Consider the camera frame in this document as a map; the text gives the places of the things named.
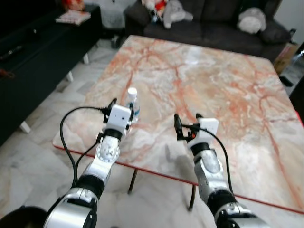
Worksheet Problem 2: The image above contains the black rubbish bin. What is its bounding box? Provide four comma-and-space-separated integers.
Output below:
0, 205, 48, 228

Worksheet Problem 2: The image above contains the clear plastic water bottle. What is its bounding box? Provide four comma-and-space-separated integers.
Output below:
126, 87, 141, 125

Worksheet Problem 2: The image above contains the dark metal table leg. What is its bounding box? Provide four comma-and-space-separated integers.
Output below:
187, 184, 197, 211
127, 168, 140, 195

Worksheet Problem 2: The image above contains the black tv cabinet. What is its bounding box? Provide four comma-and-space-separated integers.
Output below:
0, 4, 103, 147

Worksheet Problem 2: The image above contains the pale flat book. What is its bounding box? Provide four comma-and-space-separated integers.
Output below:
55, 10, 91, 26

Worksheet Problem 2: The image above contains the small black floor item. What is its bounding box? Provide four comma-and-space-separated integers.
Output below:
279, 75, 295, 87

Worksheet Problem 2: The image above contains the dark grey fabric sofa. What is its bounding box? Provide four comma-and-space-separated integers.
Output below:
124, 0, 293, 61

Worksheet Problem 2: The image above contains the red plastic stool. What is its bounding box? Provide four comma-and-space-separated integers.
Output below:
295, 110, 304, 128

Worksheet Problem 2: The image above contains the dark armchair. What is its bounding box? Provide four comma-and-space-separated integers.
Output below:
289, 85, 304, 115

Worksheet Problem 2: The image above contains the brown cardboard box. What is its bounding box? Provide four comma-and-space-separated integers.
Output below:
274, 42, 300, 75

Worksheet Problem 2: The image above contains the red and white plush doll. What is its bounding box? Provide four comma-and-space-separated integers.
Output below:
142, 0, 168, 20

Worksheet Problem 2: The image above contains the grey long plush toy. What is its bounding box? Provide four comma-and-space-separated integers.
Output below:
162, 0, 194, 29

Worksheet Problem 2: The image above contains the red and gold figurine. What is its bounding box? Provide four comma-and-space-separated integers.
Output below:
61, 0, 86, 11

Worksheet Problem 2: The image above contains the round grey plush toy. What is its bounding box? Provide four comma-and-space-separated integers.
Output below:
237, 7, 267, 35

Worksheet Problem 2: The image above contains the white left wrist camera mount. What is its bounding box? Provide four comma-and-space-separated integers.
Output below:
105, 104, 133, 133

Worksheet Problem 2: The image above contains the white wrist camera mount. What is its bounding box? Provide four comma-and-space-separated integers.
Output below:
105, 104, 133, 133
197, 117, 220, 143

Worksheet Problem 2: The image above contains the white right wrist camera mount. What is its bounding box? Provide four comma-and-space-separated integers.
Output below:
197, 117, 220, 143

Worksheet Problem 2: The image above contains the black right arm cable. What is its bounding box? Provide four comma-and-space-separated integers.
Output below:
202, 124, 235, 193

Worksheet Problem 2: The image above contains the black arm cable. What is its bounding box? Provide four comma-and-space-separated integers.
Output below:
60, 106, 106, 189
202, 124, 235, 193

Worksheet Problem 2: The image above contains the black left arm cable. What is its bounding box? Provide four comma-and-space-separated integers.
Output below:
60, 106, 106, 189

